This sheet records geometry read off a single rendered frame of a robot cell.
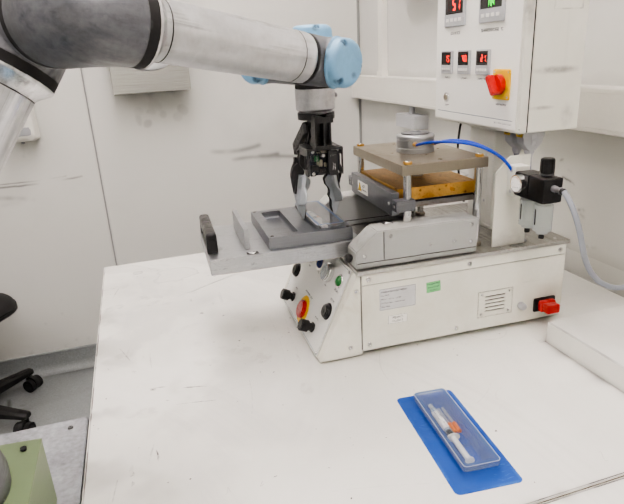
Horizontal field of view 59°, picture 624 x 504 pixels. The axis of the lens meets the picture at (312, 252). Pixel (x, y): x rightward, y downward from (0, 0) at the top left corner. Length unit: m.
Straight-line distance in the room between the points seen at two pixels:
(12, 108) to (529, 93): 0.84
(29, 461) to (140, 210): 1.87
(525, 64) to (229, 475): 0.85
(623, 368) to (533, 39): 0.59
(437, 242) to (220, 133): 1.63
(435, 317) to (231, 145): 1.64
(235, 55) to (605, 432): 0.77
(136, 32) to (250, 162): 1.95
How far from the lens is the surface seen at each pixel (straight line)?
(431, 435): 0.92
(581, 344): 1.14
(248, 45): 0.78
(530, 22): 1.12
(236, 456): 0.90
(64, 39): 0.69
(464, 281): 1.14
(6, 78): 0.77
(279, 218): 1.21
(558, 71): 1.16
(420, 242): 1.07
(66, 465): 0.97
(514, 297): 1.22
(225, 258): 1.03
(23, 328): 2.80
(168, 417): 1.01
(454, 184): 1.14
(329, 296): 1.11
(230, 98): 2.55
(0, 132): 0.78
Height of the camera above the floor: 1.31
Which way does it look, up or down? 20 degrees down
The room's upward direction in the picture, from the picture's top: 3 degrees counter-clockwise
